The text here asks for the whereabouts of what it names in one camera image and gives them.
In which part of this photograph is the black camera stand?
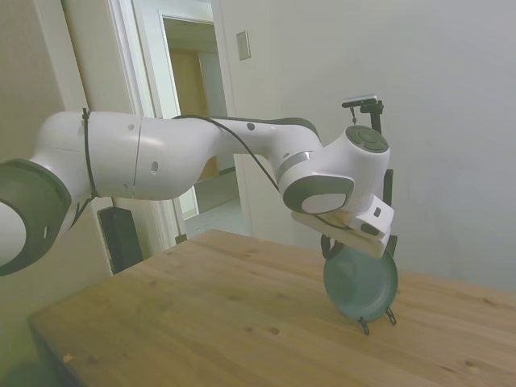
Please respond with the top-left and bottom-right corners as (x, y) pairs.
(349, 102), (399, 260)

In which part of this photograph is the grey wall switch plate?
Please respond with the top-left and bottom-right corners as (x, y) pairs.
(235, 31), (252, 62)

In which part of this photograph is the black upright box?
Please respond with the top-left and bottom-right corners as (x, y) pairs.
(98, 206), (145, 277)

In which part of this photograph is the white door frame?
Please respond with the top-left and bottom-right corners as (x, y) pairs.
(105, 0), (253, 253)

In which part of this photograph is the black wire plate stand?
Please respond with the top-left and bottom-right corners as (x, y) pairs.
(357, 306), (398, 336)

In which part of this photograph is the teal green plate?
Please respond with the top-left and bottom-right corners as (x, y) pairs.
(322, 244), (401, 321)

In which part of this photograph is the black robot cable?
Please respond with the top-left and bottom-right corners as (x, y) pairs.
(172, 114), (356, 233)

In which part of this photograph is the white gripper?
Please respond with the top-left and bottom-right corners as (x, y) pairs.
(292, 212), (391, 260)

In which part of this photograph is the grey exterior camera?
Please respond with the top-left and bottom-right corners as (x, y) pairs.
(341, 94), (381, 110)

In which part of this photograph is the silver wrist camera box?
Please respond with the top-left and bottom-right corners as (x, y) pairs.
(353, 195), (395, 239)

